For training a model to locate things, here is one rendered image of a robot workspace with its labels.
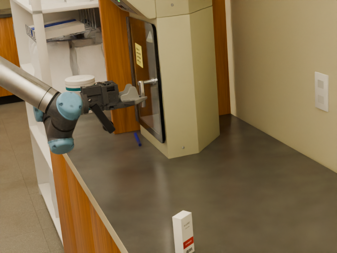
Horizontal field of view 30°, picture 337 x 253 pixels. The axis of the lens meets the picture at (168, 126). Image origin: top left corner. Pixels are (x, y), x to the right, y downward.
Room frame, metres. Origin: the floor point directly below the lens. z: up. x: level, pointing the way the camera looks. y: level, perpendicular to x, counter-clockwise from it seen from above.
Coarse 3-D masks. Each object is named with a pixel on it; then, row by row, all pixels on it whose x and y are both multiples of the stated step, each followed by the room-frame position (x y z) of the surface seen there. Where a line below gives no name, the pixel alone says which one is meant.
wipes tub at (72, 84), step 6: (66, 78) 2.70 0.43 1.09; (72, 78) 2.68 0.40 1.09; (78, 78) 2.67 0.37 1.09; (84, 78) 2.67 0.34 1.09; (90, 78) 2.66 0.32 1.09; (66, 84) 2.65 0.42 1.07; (72, 84) 2.63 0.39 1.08; (78, 84) 2.62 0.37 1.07; (84, 84) 2.63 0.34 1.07; (90, 84) 2.65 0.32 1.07; (66, 90) 2.66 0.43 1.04; (72, 90) 2.63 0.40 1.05; (78, 90) 2.62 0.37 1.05
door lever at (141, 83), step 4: (140, 80) 2.01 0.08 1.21; (144, 80) 2.02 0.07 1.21; (148, 80) 2.02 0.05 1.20; (152, 80) 2.02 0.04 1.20; (140, 84) 2.01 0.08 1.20; (140, 88) 2.01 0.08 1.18; (140, 92) 2.01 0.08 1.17; (144, 92) 2.01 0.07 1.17; (140, 96) 2.01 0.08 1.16; (144, 100) 2.01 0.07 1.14; (144, 104) 2.01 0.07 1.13
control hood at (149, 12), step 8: (128, 0) 1.95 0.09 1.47; (136, 0) 1.96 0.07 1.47; (144, 0) 1.97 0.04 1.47; (152, 0) 1.98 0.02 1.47; (120, 8) 2.25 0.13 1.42; (136, 8) 1.96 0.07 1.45; (144, 8) 1.97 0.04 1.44; (152, 8) 1.98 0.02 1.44; (144, 16) 1.99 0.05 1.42; (152, 16) 1.98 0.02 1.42
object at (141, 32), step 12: (132, 24) 2.21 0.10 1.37; (144, 24) 2.07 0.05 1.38; (132, 36) 2.23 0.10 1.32; (144, 36) 2.08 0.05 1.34; (132, 48) 2.24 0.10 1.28; (144, 48) 2.09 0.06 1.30; (156, 48) 1.99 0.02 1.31; (132, 60) 2.26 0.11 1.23; (144, 60) 2.11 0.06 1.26; (156, 60) 1.98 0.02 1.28; (144, 72) 2.12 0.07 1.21; (156, 72) 1.98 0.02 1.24; (144, 84) 2.13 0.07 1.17; (156, 84) 1.99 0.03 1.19; (156, 96) 2.01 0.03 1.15; (144, 108) 2.16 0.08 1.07; (156, 108) 2.02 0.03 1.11; (144, 120) 2.17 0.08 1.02; (156, 120) 2.03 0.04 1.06; (156, 132) 2.04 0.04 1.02
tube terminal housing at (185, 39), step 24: (168, 0) 1.99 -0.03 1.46; (192, 0) 2.04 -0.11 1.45; (168, 24) 1.99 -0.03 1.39; (192, 24) 2.03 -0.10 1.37; (168, 48) 1.99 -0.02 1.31; (192, 48) 2.02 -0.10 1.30; (168, 72) 1.99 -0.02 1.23; (192, 72) 2.01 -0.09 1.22; (168, 96) 1.99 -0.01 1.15; (192, 96) 2.01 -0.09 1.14; (216, 96) 2.18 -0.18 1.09; (168, 120) 1.98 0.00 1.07; (192, 120) 2.01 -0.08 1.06; (216, 120) 2.17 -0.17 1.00; (168, 144) 1.98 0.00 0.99; (192, 144) 2.01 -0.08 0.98
